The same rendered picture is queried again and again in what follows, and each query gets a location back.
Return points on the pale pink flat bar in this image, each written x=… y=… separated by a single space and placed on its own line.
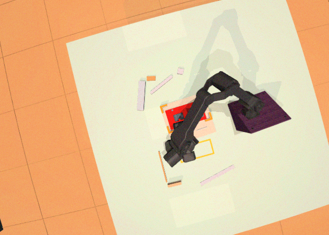
x=217 y=175

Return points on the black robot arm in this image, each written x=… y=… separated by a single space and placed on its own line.
x=182 y=138

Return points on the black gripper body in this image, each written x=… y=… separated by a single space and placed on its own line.
x=189 y=156

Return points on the pale grey flat bar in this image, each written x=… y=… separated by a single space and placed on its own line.
x=141 y=95

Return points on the pink long flat bar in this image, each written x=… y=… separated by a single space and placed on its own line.
x=161 y=84

